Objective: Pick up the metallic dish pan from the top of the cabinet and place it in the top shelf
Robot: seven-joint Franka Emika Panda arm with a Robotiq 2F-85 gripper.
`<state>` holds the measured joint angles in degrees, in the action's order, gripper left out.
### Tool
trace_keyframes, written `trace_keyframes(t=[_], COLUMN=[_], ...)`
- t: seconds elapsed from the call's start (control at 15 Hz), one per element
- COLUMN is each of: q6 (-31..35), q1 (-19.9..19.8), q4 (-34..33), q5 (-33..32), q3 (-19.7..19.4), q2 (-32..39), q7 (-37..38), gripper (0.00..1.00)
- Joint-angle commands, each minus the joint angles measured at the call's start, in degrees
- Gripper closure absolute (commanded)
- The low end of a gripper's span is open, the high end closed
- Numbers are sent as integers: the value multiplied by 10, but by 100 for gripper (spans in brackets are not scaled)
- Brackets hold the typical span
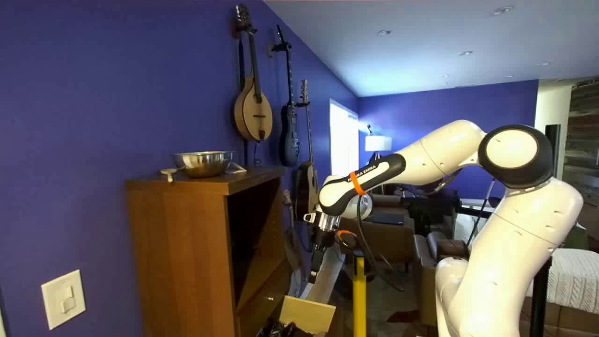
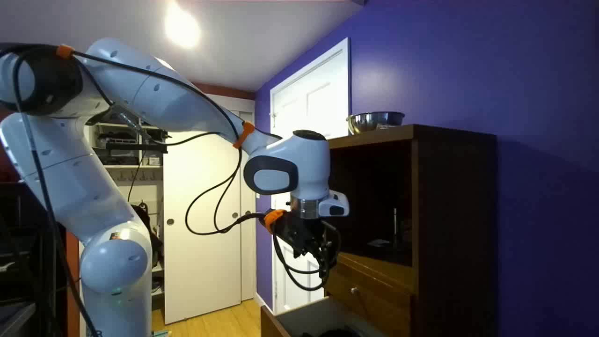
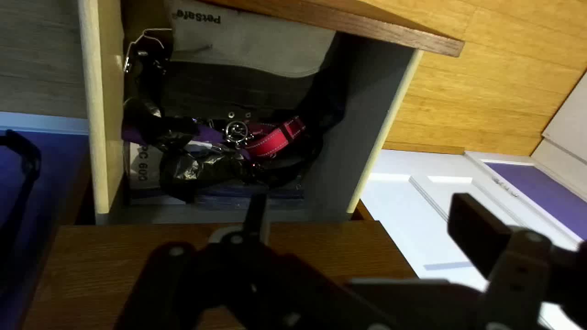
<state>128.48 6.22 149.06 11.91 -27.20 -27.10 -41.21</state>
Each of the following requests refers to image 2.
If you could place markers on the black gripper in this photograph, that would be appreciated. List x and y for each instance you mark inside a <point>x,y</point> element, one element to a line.
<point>298,234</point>

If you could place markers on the metallic dish pan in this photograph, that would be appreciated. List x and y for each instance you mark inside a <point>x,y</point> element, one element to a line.
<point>375,120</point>

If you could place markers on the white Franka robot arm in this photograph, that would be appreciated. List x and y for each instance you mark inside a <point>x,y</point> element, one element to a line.
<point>62,174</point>

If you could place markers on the dark wooden cabinet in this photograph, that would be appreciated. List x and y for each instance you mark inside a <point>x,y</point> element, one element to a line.
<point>452,230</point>

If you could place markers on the black electronics on shelf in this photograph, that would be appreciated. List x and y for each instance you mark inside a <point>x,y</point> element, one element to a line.
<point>133,150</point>

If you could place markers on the small metal drawer knob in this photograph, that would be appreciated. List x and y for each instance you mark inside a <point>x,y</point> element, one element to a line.
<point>354,288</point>

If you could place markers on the closed wooden drawer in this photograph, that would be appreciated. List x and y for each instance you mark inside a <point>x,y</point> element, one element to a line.
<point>375,299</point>

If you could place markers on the open wooden drawer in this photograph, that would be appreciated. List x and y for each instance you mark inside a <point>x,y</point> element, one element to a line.
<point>311,320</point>

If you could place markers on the narrow white closet door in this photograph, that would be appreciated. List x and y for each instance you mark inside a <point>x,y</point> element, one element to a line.
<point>248,262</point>

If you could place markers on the wide white closet door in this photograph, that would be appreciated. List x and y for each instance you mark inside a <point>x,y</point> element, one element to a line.
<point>199,273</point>

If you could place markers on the white panelled room door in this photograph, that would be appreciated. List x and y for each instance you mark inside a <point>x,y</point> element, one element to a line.
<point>311,93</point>

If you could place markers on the round closet door knob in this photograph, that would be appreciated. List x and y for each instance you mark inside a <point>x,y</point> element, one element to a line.
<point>169,221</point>

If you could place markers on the round ceiling light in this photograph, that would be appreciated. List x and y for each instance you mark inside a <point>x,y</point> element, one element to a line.
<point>182,26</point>

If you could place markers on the black storage rack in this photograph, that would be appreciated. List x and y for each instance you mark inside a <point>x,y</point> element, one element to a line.
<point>25,268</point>

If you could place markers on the reddish brown door frame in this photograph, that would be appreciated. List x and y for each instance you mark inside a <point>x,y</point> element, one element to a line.
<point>225,90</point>

